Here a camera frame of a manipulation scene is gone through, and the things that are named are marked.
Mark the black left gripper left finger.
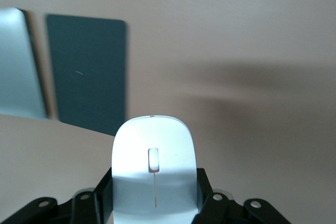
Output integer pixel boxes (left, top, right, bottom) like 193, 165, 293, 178
0, 167, 114, 224

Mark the black mouse pad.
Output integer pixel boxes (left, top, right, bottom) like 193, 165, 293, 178
45, 13, 130, 137

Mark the silver closed laptop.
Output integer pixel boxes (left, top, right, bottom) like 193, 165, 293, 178
0, 7, 50, 120

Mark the white computer mouse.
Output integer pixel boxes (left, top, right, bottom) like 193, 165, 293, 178
111, 115, 199, 224

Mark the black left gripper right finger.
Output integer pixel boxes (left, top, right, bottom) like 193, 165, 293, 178
193, 167, 292, 224

